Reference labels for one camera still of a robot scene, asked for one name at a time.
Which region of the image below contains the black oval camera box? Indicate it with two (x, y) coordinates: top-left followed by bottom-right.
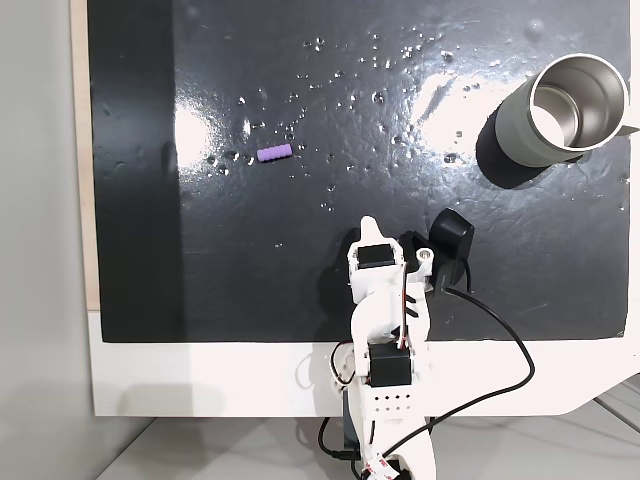
(427, 208), (477, 292)

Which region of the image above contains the black camera cable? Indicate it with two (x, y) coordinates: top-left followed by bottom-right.
(383, 260), (537, 459)

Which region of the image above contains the black base cable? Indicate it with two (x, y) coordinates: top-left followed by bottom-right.
(318, 416), (364, 464)

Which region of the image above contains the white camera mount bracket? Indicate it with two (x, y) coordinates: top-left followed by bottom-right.
(405, 244), (437, 291)

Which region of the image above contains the beige wooden board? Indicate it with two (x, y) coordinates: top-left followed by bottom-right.
(69, 0), (102, 312)

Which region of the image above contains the red white tape label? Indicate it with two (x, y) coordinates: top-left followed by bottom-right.
(360, 452), (396, 480)

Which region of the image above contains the stainless steel cup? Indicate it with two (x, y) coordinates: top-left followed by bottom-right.
(475, 53), (640, 189)

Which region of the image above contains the black glossy mat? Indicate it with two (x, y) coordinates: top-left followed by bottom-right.
(87, 0), (630, 345)

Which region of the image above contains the purple ribbed pen grip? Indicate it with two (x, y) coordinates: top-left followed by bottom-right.
(256, 143), (293, 164)

